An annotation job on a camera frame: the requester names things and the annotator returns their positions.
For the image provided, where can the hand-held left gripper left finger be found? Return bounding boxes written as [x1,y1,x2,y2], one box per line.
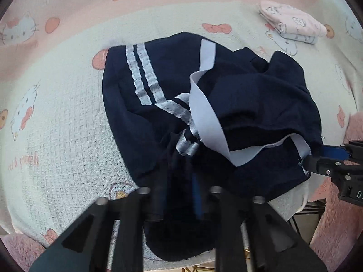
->
[30,173,171,272]

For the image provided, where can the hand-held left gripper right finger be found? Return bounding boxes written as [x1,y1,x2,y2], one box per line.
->
[191,173,326,272]

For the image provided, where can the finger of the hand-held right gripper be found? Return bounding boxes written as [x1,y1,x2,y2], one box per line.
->
[322,141,363,162]
[305,154,345,177]

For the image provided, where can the navy shorts with white stripes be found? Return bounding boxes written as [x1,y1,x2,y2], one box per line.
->
[102,32,324,261]

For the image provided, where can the pink fluffy blanket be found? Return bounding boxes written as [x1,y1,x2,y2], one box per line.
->
[0,113,363,272]

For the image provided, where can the cat-print blanket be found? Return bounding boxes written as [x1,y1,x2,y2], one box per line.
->
[0,0,363,264]

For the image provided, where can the folded pink printed cloth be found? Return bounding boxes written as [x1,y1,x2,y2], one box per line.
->
[258,0,327,37]

